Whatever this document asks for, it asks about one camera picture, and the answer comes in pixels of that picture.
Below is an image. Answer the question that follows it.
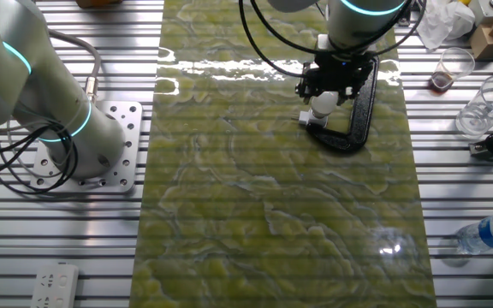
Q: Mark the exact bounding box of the water bottle with blue cap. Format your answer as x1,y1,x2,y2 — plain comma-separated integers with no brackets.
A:
454,211,493,257

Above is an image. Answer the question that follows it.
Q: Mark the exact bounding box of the green marble pattern mat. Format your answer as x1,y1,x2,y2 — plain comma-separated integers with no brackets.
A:
128,0,438,308

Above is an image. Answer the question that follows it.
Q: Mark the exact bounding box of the plastic cup with brown liquid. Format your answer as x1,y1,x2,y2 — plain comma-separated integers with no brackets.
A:
426,46,477,94

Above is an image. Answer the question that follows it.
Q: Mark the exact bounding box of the thin black base cable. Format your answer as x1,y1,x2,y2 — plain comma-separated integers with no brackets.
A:
0,119,80,196

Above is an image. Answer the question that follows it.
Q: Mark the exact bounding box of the white light bulb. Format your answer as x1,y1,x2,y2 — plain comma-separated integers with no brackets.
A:
310,90,341,119

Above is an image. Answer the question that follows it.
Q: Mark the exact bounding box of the black C-clamp with steel screw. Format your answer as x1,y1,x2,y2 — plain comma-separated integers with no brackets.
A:
304,55,380,154

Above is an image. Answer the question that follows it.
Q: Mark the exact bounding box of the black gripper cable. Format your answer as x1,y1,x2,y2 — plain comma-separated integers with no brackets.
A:
237,0,427,79

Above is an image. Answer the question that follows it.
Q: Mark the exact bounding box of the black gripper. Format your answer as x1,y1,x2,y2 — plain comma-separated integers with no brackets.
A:
296,53,376,107

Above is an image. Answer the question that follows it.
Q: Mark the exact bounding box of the thick grey robot cable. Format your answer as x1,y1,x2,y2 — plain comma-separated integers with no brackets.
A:
45,27,102,104

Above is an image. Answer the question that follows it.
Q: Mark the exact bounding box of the grey emergency stop box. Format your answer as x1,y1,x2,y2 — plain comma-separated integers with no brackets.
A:
468,0,493,27

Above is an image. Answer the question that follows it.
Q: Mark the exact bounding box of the small cardboard box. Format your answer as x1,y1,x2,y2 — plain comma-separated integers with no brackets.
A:
469,23,493,61

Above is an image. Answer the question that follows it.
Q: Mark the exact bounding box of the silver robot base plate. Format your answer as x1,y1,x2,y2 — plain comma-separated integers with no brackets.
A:
30,100,144,194

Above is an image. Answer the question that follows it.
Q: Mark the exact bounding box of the white power strip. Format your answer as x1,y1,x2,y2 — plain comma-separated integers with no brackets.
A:
30,263,80,308

